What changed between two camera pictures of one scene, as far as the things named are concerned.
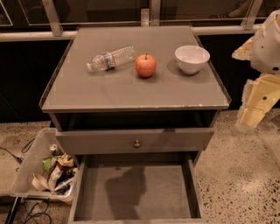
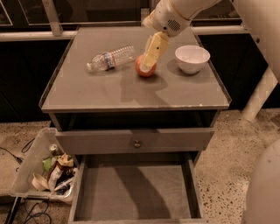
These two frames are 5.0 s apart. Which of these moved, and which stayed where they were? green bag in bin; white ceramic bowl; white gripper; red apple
Moved: white gripper
Stayed: red apple; white ceramic bowl; green bag in bin
